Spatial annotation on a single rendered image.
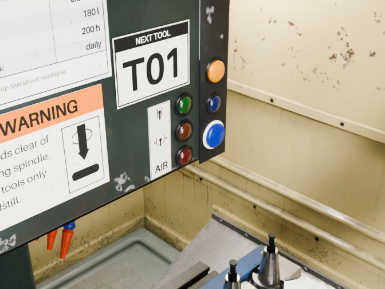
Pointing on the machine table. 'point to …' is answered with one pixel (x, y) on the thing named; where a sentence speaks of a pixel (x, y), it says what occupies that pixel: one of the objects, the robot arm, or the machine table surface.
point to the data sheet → (51, 47)
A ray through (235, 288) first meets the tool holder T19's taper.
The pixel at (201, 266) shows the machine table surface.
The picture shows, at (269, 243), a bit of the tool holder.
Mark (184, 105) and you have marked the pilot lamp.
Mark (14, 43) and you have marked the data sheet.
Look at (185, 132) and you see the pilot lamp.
